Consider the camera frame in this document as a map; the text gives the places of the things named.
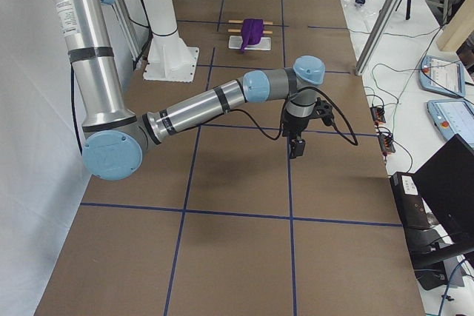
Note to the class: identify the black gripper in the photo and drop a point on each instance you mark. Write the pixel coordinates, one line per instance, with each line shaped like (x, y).
(292, 127)

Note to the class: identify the purple towel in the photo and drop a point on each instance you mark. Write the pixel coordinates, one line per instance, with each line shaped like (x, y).
(252, 31)

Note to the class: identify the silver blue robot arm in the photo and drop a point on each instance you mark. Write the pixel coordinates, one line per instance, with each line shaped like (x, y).
(116, 139)

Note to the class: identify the wooden towel rack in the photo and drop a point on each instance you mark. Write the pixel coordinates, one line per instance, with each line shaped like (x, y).
(235, 40)

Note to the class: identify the upper orange connector block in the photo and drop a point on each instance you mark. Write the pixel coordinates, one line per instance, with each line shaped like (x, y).
(377, 114)

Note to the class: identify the orange connector block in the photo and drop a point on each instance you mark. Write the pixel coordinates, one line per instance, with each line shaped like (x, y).
(386, 143)
(377, 114)

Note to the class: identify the lower orange connector block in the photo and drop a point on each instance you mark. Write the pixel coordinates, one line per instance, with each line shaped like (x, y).
(386, 143)

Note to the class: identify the black computer box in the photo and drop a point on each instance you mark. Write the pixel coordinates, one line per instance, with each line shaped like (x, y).
(410, 205)

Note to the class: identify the black monitor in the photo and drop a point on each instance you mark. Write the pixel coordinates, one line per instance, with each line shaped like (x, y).
(445, 183)

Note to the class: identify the upper teach pendant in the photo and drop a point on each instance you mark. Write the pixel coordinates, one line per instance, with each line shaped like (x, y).
(441, 76)

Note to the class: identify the teach pendant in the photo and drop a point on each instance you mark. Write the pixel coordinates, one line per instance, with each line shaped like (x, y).
(452, 116)
(441, 76)

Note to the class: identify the lower teach pendant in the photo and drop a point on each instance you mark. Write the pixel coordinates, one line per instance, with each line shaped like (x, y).
(452, 116)

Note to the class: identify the wooden beam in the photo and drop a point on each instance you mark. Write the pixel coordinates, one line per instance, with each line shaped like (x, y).
(458, 29)

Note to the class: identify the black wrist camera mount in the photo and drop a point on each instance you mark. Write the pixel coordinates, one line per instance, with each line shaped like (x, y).
(324, 111)

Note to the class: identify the aluminium frame post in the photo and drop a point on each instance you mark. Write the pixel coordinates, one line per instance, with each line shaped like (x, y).
(375, 35)

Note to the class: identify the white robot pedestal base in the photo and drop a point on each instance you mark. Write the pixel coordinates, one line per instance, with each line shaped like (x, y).
(169, 58)

